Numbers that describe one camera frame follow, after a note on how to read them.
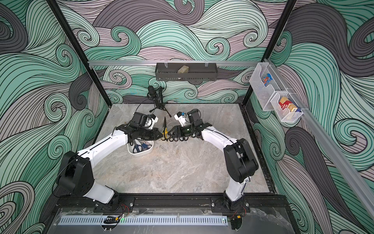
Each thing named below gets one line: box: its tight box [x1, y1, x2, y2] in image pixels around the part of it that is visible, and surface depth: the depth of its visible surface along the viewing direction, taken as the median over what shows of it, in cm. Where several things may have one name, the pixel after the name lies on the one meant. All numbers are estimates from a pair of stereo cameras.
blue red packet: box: [261, 73, 273, 87], surface depth 85 cm
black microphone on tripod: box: [147, 85, 172, 118], surface depth 103 cm
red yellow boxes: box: [278, 96, 299, 113], surface depth 67 cm
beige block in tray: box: [177, 65, 190, 74], surface depth 94 cm
